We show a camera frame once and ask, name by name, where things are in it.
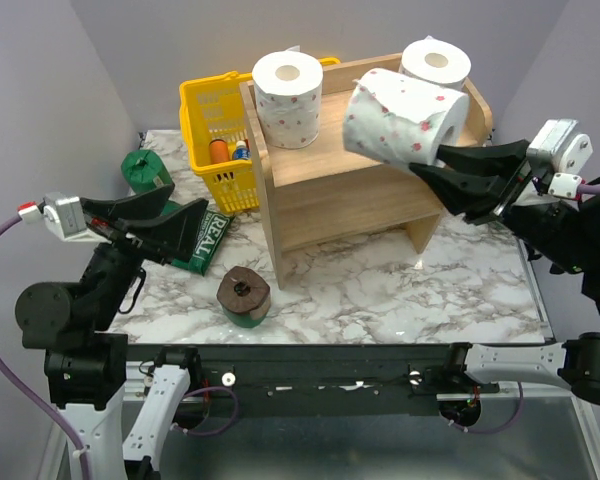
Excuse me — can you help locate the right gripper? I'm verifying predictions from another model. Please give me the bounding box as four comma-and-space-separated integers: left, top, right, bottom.
406, 134, 600, 273

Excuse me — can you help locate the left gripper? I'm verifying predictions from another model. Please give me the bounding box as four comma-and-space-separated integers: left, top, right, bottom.
80, 181, 209, 328

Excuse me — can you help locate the floral paper towel roll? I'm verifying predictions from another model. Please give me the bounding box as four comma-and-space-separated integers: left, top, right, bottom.
252, 50, 323, 149
342, 68, 470, 172
399, 37, 472, 90

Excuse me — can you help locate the green brown roll front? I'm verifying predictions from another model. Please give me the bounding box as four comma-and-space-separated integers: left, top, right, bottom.
216, 266, 271, 329

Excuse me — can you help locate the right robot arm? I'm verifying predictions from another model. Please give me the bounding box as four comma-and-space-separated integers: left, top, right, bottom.
409, 136, 600, 405

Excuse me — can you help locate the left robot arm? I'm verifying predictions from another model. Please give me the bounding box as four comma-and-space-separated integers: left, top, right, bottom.
15, 185, 208, 479

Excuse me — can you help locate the wooden two-tier shelf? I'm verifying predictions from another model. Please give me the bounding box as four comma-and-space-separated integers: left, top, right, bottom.
238, 52, 494, 290

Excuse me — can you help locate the green crisps bag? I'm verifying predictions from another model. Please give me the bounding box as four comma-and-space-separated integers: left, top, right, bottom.
171, 209, 234, 276

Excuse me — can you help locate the green wrapped roll far left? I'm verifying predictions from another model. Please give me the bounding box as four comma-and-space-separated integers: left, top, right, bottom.
120, 149, 173, 194

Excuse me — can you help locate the orange bottle in basket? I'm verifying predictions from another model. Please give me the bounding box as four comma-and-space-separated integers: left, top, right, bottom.
209, 139, 231, 164

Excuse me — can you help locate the blue white bottle in basket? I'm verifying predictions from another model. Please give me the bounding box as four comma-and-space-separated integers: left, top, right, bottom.
232, 140, 251, 161

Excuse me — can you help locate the yellow plastic shopping basket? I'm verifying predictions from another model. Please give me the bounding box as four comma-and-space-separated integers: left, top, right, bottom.
179, 57, 339, 214

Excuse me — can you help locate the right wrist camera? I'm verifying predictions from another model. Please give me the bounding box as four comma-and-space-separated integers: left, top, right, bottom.
526, 119, 593, 202

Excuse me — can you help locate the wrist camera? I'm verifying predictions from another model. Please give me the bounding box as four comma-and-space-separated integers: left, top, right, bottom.
526, 119, 593, 202
17, 192, 90, 242

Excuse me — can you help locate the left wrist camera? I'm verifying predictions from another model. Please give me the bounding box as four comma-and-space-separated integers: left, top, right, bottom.
17, 192, 90, 242

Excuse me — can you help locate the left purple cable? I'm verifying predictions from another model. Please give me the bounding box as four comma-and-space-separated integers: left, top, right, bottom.
0, 214, 94, 480

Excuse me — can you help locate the black front rail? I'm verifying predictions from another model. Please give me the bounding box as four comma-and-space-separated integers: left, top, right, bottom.
124, 342, 531, 419

